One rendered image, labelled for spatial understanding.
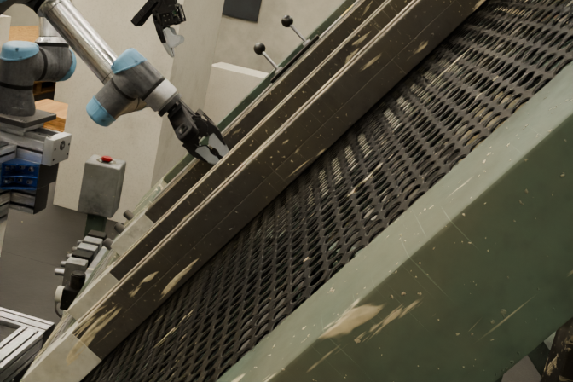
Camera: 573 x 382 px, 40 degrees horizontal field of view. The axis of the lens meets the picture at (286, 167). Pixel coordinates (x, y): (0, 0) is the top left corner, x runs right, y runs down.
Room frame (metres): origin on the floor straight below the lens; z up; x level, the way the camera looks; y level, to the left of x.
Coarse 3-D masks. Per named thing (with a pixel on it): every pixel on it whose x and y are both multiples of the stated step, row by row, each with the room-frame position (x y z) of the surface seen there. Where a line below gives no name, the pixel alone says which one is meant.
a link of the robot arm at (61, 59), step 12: (48, 24) 2.67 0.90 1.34; (48, 36) 2.67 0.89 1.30; (60, 36) 2.69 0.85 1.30; (48, 48) 2.65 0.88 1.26; (60, 48) 2.67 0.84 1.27; (48, 60) 2.62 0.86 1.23; (60, 60) 2.66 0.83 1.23; (72, 60) 2.71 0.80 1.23; (48, 72) 2.62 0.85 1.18; (60, 72) 2.66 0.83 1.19; (72, 72) 2.71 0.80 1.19
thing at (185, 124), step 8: (176, 112) 1.80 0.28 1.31; (184, 112) 1.78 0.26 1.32; (176, 120) 1.78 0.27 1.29; (184, 120) 1.76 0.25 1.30; (192, 120) 1.77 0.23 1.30; (176, 128) 1.76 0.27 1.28; (184, 128) 1.74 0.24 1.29; (192, 128) 1.73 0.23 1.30; (184, 136) 1.73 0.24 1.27; (192, 136) 1.73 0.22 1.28
